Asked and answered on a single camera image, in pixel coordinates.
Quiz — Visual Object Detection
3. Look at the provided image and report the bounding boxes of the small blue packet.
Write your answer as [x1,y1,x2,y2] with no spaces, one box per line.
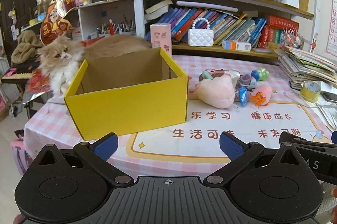
[238,86,248,106]

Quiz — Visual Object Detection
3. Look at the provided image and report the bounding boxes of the orange hair claw clip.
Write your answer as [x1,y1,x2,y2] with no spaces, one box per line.
[250,93,267,108]

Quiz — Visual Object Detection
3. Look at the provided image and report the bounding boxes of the brown plush cloth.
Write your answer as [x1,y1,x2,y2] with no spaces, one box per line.
[12,29,43,64]

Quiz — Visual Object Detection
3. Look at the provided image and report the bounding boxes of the red book box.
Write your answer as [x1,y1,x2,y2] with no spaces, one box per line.
[267,15,300,33]

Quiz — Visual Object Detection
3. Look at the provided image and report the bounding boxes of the pink checked cartoon table mat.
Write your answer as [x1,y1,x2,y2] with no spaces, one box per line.
[24,54,335,169]

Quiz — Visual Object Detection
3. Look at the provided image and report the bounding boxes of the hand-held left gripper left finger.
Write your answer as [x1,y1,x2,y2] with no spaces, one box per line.
[33,133,135,187]

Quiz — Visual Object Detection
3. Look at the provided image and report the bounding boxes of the long-haired ginger white cat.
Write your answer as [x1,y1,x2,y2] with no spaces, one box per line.
[37,34,153,95]

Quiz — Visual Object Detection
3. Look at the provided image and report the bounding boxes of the red paper sheet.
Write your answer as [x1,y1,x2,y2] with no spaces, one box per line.
[81,39,106,48]

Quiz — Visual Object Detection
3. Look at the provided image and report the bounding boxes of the white quilted pearl-handle handbag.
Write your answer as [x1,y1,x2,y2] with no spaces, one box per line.
[187,17,214,47]

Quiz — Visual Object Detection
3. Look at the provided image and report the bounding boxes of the pink backpack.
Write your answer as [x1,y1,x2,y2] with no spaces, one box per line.
[11,136,29,174]

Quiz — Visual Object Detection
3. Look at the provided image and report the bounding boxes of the pen holders with pens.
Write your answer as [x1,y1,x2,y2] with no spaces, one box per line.
[97,18,136,36]

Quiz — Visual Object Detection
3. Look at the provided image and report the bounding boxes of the small pink plush toy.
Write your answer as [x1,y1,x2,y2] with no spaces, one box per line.
[251,83,273,106]

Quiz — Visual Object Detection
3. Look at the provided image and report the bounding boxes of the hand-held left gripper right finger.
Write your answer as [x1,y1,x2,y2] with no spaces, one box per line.
[204,132,303,186]

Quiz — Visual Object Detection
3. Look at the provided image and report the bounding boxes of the dark wooden door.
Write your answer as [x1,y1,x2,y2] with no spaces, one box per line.
[0,0,37,56]

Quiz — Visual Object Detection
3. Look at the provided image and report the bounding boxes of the pink sticker cylinder container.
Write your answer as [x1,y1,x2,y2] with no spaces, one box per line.
[150,23,173,57]

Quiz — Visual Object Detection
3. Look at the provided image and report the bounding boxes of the white light bar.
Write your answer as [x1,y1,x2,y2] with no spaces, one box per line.
[176,1,241,13]

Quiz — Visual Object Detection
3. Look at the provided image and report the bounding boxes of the white shelf unit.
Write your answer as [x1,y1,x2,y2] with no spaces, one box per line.
[21,0,136,41]

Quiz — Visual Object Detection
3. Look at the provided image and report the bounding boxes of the green blue frog toy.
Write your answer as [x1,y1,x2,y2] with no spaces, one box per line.
[251,68,270,82]

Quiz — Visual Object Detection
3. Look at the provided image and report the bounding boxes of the long row of upright books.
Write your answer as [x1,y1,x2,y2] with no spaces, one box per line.
[156,7,267,47]

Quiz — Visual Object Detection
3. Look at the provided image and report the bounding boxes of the alphabet wall poster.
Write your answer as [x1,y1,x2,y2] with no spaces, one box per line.
[325,0,337,56]

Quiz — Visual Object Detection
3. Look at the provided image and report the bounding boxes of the black piano keyboard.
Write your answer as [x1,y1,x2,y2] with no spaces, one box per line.
[1,56,40,84]

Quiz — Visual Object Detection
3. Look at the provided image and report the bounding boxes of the yellow cardboard box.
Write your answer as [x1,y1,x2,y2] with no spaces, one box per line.
[64,47,189,141]

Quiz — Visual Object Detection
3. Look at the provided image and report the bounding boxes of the red gold foil balloon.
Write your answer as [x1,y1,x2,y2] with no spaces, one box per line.
[39,0,73,46]

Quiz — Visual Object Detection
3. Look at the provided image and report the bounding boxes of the wooden bookshelf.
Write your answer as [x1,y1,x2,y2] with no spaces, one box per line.
[132,0,315,59]

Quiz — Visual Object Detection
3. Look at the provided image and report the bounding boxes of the large pink plush pig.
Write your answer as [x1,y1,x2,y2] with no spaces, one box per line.
[195,74,235,109]

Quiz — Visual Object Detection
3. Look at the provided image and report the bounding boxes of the white orange blue carton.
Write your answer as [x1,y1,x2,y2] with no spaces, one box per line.
[222,39,252,52]

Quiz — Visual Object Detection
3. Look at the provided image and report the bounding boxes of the colourful figurine ornament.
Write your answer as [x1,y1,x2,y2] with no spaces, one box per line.
[280,25,305,50]

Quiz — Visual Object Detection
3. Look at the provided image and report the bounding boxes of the white cable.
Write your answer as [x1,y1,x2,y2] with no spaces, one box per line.
[284,91,337,130]

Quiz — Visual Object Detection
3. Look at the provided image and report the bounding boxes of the thick paperback book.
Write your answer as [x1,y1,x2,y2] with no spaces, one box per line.
[145,10,169,20]
[145,0,173,14]

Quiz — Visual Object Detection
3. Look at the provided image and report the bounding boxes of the stack of picture books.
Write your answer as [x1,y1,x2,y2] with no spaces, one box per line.
[274,45,337,90]

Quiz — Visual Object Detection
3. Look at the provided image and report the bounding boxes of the dark grey flat device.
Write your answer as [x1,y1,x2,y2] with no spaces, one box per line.
[320,93,337,103]

